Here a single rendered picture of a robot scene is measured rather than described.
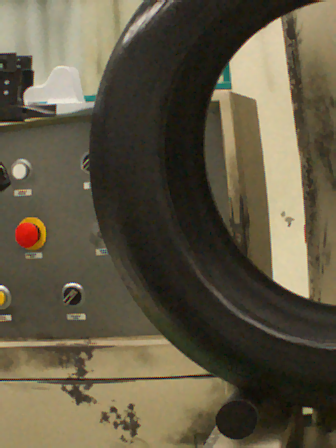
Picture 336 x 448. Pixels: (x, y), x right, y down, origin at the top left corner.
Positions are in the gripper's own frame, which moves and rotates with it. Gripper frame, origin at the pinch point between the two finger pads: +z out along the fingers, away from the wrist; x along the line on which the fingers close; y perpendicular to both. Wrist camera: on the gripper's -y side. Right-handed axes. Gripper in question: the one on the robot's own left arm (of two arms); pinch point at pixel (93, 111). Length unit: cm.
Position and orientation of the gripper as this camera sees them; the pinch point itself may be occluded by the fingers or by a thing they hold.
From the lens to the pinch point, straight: 137.7
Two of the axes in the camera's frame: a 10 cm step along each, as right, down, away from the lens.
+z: 9.9, 0.3, -1.6
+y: 0.1, -10.0, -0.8
